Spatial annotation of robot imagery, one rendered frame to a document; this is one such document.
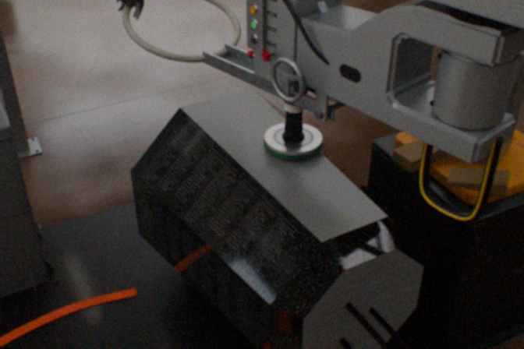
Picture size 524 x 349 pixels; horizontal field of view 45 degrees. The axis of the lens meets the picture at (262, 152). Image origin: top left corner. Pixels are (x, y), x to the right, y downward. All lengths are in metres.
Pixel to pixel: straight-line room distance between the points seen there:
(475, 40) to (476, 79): 0.10
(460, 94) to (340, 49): 0.40
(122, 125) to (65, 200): 0.83
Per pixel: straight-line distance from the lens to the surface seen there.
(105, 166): 3.87
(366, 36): 1.81
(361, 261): 1.98
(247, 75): 2.32
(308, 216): 2.03
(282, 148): 2.27
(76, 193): 3.69
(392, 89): 1.82
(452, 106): 1.71
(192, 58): 2.50
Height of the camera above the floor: 2.11
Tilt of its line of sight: 33 degrees down
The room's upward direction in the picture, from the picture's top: straight up
